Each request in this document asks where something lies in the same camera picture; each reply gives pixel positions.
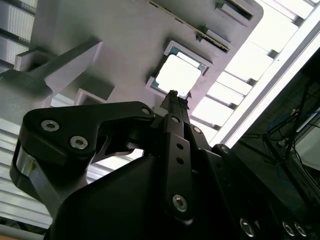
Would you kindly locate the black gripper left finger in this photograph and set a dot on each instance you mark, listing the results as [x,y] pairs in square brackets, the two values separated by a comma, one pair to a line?
[62,120]

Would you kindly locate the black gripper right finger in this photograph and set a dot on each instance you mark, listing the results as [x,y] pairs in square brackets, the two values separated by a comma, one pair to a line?
[225,180]

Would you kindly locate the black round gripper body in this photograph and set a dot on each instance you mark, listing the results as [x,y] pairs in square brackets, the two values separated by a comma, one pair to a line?
[112,212]

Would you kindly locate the silver green CPU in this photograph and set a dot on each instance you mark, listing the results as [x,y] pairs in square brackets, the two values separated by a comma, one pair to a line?
[178,75]

